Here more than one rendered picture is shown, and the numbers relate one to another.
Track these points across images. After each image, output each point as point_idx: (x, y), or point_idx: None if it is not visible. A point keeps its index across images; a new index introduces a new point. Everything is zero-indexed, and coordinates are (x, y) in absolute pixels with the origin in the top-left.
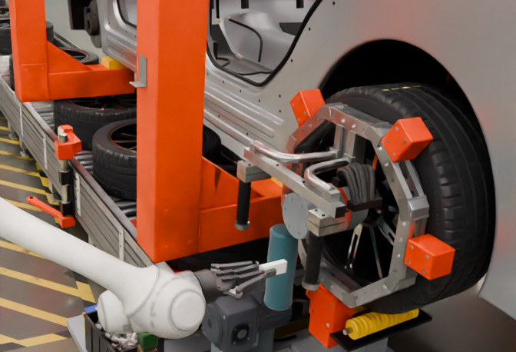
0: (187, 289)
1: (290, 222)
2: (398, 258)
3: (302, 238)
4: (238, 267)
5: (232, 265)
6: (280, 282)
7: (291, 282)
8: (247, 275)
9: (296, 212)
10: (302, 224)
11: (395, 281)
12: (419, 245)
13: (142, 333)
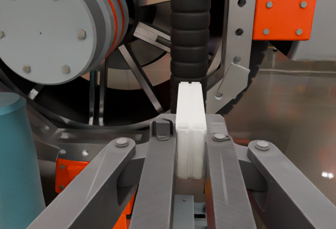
0: None
1: (30, 55)
2: (240, 38)
3: (79, 74)
4: (103, 202)
5: (76, 214)
6: (27, 196)
7: (41, 186)
8: (240, 198)
9: (43, 20)
10: (73, 38)
11: (241, 77)
12: None
13: None
